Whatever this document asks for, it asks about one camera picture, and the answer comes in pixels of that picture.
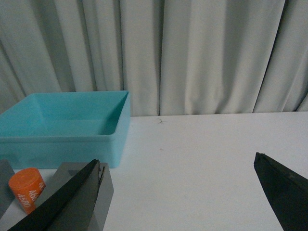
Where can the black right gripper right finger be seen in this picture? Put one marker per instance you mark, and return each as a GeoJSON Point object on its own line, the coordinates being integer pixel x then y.
{"type": "Point", "coordinates": [286, 192]}

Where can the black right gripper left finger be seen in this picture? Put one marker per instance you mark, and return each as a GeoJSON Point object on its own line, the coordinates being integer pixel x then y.
{"type": "Point", "coordinates": [44, 216]}

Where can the gray square block part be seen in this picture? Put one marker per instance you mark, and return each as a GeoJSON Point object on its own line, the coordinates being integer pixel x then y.
{"type": "Point", "coordinates": [106, 192]}

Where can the blue plastic box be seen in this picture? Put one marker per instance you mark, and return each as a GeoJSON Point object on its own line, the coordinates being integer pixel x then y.
{"type": "Point", "coordinates": [46, 129]}

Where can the orange cylinder part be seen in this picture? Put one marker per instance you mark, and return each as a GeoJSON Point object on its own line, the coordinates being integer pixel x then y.
{"type": "Point", "coordinates": [27, 185]}

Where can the gray-green curtain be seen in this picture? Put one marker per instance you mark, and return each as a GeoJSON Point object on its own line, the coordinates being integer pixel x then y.
{"type": "Point", "coordinates": [175, 57]}

